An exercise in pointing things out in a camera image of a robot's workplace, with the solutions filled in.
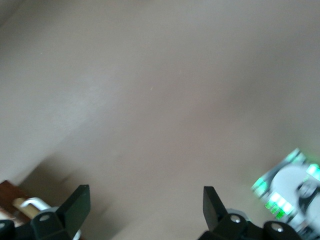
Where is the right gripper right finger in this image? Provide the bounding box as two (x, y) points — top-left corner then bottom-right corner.
(198, 186), (305, 240)

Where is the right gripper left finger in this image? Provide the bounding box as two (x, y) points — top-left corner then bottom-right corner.
(0, 184), (91, 240)

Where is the wooden drawer with white handle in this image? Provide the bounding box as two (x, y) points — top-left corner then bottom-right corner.
(0, 179), (83, 240)

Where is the brown paper table cover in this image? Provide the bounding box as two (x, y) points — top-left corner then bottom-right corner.
(0, 0), (320, 240)

